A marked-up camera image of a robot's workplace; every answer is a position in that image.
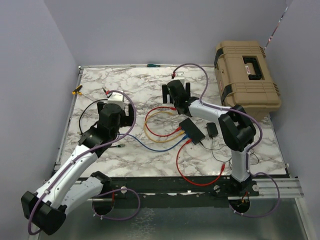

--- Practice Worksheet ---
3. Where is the aluminium frame rail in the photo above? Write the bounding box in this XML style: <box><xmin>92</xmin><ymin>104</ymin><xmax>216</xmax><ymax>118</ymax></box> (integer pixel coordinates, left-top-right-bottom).
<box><xmin>27</xmin><ymin>66</ymin><xmax>83</xmax><ymax>240</ymax></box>

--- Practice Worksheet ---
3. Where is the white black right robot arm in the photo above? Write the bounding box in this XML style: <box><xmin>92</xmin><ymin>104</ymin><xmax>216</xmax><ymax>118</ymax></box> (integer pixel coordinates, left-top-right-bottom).
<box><xmin>162</xmin><ymin>80</ymin><xmax>257</xmax><ymax>196</ymax></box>

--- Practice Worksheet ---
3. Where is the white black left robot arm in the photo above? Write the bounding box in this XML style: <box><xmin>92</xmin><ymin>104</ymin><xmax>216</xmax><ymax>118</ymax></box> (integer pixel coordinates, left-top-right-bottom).
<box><xmin>21</xmin><ymin>102</ymin><xmax>137</xmax><ymax>235</ymax></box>

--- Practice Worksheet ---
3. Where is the black network switch box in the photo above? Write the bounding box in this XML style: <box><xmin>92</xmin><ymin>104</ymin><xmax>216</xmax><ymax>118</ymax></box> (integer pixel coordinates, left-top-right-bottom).
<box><xmin>179</xmin><ymin>118</ymin><xmax>205</xmax><ymax>145</ymax></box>

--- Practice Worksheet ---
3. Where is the black power adapter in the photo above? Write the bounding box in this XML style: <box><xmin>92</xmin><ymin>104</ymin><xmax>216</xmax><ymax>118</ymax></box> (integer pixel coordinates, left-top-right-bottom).
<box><xmin>206</xmin><ymin>122</ymin><xmax>219</xmax><ymax>139</ymax></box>

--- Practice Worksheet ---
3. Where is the black ethernet cable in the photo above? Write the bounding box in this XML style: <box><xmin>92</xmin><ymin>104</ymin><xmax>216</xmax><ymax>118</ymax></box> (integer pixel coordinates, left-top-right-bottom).
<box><xmin>78</xmin><ymin>87</ymin><xmax>127</xmax><ymax>148</ymax></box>

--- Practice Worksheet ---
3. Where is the blue ethernet cable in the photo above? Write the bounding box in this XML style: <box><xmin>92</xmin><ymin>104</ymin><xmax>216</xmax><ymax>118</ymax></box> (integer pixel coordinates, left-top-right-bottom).
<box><xmin>117</xmin><ymin>133</ymin><xmax>189</xmax><ymax>152</ymax></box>

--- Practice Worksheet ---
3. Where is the yellow ethernet cable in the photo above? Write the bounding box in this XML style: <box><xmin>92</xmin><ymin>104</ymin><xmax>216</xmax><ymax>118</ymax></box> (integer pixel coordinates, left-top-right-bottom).
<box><xmin>143</xmin><ymin>111</ymin><xmax>186</xmax><ymax>144</ymax></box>

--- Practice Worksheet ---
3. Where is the thin black adapter cord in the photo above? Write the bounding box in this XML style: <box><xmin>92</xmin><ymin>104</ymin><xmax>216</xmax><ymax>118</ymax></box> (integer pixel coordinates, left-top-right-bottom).
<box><xmin>198</xmin><ymin>136</ymin><xmax>261</xmax><ymax>167</ymax></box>

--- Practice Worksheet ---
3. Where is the tan plastic tool case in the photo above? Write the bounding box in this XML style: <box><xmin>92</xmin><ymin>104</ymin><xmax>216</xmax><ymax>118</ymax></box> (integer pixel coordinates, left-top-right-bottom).
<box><xmin>214</xmin><ymin>40</ymin><xmax>282</xmax><ymax>122</ymax></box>

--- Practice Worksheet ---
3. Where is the green screwdriver at wall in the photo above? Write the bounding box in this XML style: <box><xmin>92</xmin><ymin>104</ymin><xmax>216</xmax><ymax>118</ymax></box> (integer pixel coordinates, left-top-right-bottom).
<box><xmin>147</xmin><ymin>63</ymin><xmax>161</xmax><ymax>68</ymax></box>

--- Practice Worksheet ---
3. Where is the red ethernet cable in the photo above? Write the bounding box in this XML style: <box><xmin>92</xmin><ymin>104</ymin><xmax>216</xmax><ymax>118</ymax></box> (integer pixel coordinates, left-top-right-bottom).
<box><xmin>144</xmin><ymin>106</ymin><xmax>182</xmax><ymax>138</ymax></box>
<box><xmin>176</xmin><ymin>139</ymin><xmax>227</xmax><ymax>186</ymax></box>

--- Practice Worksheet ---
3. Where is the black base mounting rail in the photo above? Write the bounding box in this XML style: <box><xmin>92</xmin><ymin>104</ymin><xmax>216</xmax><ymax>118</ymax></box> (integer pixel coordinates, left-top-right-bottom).
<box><xmin>49</xmin><ymin>174</ymin><xmax>266</xmax><ymax>210</ymax></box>

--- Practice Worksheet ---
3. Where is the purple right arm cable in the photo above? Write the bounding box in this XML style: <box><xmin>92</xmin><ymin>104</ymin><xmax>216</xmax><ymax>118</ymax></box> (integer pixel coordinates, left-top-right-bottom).
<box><xmin>172</xmin><ymin>62</ymin><xmax>281</xmax><ymax>218</ymax></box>

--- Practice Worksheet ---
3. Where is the yellow black screwdriver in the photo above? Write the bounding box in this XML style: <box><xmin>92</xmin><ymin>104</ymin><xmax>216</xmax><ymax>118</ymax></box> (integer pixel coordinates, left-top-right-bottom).
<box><xmin>72</xmin><ymin>84</ymin><xmax>99</xmax><ymax>102</ymax></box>

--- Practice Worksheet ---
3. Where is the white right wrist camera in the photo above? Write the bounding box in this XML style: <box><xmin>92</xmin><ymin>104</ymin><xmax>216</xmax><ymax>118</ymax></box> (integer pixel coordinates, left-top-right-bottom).
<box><xmin>171</xmin><ymin>71</ymin><xmax>185</xmax><ymax>85</ymax></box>

